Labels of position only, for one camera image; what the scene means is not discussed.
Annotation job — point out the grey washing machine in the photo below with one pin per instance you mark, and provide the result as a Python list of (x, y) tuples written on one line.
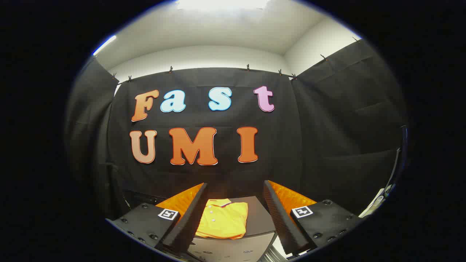
[(233, 251)]

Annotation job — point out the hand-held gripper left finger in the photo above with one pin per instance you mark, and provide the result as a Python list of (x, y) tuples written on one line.
[(191, 218)]

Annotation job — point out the black backdrop cloth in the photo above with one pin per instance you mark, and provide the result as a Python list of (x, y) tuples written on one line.
[(320, 145)]

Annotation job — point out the ceiling light panel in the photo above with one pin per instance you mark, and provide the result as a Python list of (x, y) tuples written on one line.
[(105, 44)]

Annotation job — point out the orange polo shirt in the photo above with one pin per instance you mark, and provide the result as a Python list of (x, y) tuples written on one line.
[(222, 222)]

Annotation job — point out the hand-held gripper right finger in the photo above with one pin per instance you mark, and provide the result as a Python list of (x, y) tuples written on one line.
[(280, 222)]

